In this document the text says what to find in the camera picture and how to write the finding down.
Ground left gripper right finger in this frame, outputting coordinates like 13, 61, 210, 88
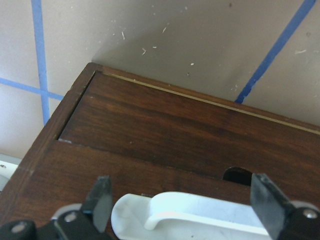
250, 173, 294, 238

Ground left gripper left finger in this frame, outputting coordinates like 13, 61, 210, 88
82, 175, 113, 233

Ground white drawer handle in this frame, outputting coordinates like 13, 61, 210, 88
111, 191, 270, 240

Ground wooden drawer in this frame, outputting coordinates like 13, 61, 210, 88
60, 72, 320, 197

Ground wooden drawer cabinet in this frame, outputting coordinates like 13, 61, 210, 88
0, 63, 320, 240

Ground white plastic tray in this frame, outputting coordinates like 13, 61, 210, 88
0, 153, 21, 192

